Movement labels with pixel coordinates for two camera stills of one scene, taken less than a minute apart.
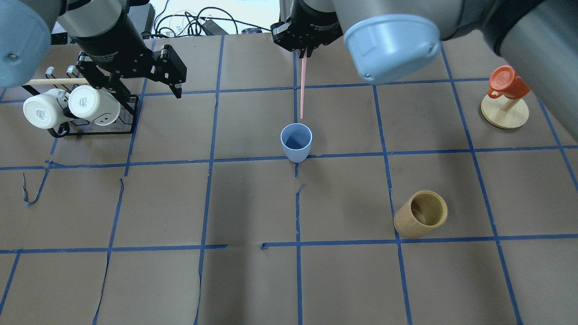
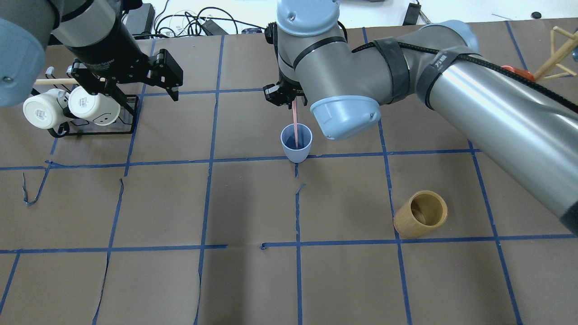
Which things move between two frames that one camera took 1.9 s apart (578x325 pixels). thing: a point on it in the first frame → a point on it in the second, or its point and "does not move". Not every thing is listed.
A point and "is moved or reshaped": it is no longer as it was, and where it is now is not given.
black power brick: [143, 16] does not move
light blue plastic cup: [296, 138] does not move
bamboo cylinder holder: [424, 211] does not move
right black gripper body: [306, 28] → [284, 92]
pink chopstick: [303, 82] is moved or reshaped
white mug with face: [87, 102] does not move
